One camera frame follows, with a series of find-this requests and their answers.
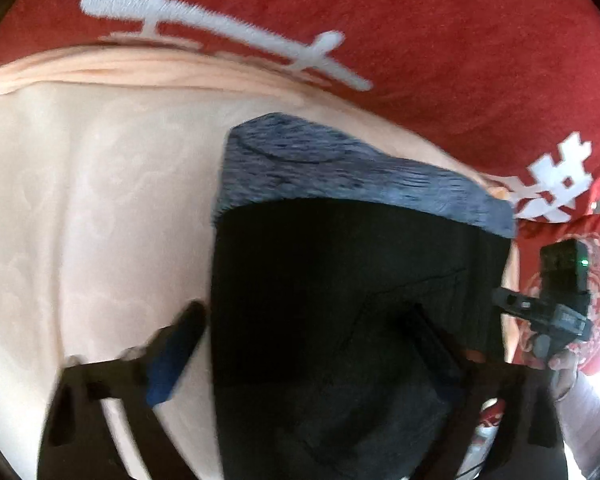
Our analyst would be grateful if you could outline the red blanket with white print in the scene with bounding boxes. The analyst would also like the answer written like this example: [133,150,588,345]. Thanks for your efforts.
[0,0,600,227]

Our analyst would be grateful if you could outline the black pants with grey waistband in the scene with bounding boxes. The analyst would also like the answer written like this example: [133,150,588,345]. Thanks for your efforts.
[210,112,518,480]

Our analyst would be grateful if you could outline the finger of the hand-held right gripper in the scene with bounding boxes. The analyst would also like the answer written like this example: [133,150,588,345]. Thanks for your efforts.
[492,287,537,318]

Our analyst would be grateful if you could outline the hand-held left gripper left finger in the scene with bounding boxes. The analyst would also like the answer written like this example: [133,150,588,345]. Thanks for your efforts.
[37,300,222,480]

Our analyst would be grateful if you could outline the cream peach quilt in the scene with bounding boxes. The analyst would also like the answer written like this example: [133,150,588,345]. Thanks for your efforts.
[0,42,512,480]

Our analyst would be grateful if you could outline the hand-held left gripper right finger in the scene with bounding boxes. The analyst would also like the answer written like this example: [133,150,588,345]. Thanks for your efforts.
[410,302,571,480]

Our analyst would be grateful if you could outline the person's right hand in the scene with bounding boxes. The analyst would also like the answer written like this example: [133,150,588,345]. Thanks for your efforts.
[547,352,582,402]

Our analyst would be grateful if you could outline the person's right forearm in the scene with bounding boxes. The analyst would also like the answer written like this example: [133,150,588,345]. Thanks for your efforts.
[555,370,600,480]

